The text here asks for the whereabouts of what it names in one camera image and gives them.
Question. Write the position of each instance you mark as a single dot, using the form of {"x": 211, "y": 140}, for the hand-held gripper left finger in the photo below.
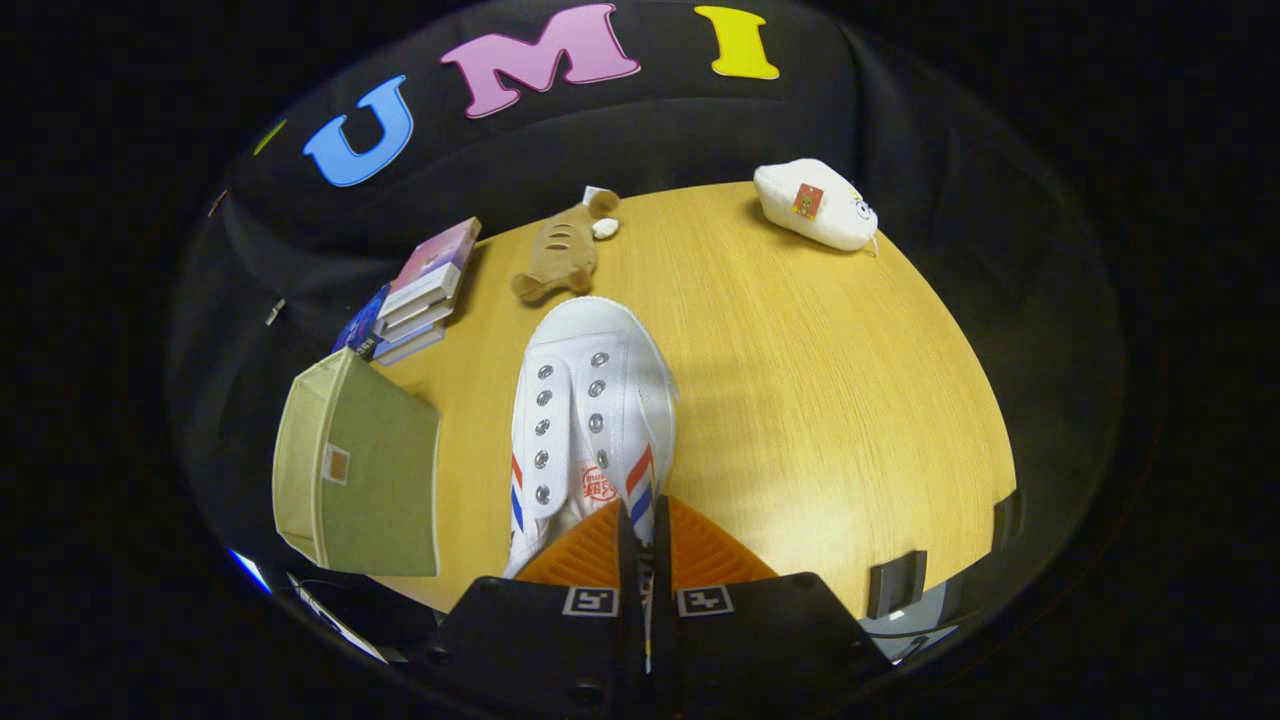
{"x": 560, "y": 640}

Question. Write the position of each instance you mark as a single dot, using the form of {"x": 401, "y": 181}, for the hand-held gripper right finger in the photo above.
{"x": 750, "y": 640}

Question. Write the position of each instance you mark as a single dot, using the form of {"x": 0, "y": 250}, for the white striped canvas shoe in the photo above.
{"x": 590, "y": 400}

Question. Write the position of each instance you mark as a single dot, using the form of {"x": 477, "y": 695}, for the green fabric storage box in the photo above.
{"x": 380, "y": 470}

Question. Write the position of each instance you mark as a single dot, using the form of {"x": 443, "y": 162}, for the black table clamp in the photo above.
{"x": 897, "y": 585}
{"x": 1007, "y": 520}

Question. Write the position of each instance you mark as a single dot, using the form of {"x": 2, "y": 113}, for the lit laptop screen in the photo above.
{"x": 250, "y": 570}

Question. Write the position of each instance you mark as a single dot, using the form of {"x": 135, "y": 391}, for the pale blue cover book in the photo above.
{"x": 410, "y": 348}

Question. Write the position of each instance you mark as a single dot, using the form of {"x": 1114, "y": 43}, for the white paperback book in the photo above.
{"x": 418, "y": 312}
{"x": 415, "y": 328}

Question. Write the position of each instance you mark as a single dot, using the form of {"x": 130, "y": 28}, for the dark blue book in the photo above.
{"x": 362, "y": 325}

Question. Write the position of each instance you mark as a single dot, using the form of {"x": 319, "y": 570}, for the brown plush toy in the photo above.
{"x": 565, "y": 250}

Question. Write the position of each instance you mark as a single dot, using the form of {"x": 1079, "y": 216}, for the pink cover book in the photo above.
{"x": 440, "y": 250}

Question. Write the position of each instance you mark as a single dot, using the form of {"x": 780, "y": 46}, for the white plush toy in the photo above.
{"x": 840, "y": 225}

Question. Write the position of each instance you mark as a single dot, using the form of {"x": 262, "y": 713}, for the silver metal clip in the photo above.
{"x": 275, "y": 312}

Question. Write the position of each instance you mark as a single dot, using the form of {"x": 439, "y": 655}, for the black backdrop cloth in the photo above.
{"x": 620, "y": 130}

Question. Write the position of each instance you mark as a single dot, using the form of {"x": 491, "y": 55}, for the red clothes clip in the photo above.
{"x": 216, "y": 203}

